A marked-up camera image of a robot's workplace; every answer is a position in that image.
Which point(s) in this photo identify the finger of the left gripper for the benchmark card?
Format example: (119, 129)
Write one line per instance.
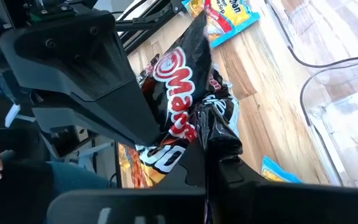
(73, 56)
(64, 119)

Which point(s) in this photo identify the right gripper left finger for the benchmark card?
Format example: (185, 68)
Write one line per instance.
(188, 177)

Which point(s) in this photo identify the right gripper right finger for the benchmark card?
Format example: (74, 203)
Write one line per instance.
(275, 205)

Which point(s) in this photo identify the blue Maruchan noodle pack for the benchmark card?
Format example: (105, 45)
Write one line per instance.
(228, 18)
(275, 174)

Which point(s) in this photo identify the black fire noodle pack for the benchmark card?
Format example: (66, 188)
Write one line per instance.
(179, 93)

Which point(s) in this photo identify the person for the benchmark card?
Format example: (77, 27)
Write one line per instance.
(76, 177)

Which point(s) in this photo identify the clear plastic bin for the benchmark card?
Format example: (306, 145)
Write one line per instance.
(346, 124)
(322, 31)

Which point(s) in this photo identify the black aluminium table frame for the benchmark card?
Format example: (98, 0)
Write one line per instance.
(135, 25)

